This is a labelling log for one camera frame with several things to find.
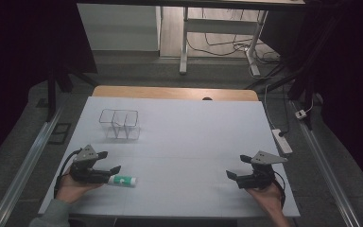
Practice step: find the black tripod stand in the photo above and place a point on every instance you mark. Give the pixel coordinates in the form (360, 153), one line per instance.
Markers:
(299, 82)

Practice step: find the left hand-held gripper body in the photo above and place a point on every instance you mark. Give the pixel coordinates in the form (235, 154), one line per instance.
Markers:
(86, 154)

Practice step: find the white table cover sheet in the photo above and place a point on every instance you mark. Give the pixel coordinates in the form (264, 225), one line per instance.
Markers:
(182, 148)

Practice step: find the black floor socket plate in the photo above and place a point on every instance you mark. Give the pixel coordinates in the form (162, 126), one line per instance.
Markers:
(60, 133)

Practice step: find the small white adapter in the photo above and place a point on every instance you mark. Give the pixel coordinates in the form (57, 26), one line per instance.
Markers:
(301, 114)

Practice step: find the aluminium floor rail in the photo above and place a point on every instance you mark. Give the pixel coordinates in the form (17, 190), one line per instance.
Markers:
(28, 164)
(324, 164)

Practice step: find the person's right hand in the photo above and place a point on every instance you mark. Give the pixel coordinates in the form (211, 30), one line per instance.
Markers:
(269, 198)

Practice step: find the white and green tube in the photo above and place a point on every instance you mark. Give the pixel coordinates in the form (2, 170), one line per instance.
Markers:
(123, 180)

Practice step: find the white cabinet panel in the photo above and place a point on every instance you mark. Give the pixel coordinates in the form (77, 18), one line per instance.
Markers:
(118, 30)

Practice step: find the clear plastic divided organiser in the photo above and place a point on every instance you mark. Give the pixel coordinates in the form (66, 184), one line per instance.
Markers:
(119, 124)

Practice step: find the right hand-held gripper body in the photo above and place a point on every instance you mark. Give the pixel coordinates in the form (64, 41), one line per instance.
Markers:
(266, 158)

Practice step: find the small dark knob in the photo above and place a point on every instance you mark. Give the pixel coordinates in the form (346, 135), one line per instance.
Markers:
(207, 98)

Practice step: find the white power strip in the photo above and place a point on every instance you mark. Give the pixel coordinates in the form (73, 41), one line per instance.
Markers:
(282, 141)

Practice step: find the person's left hand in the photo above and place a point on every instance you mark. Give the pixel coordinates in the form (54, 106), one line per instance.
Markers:
(71, 190)

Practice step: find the white desk frame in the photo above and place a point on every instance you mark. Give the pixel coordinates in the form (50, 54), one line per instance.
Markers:
(220, 26)

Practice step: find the black metal stand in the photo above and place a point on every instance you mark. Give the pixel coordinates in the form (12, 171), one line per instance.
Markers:
(52, 94)

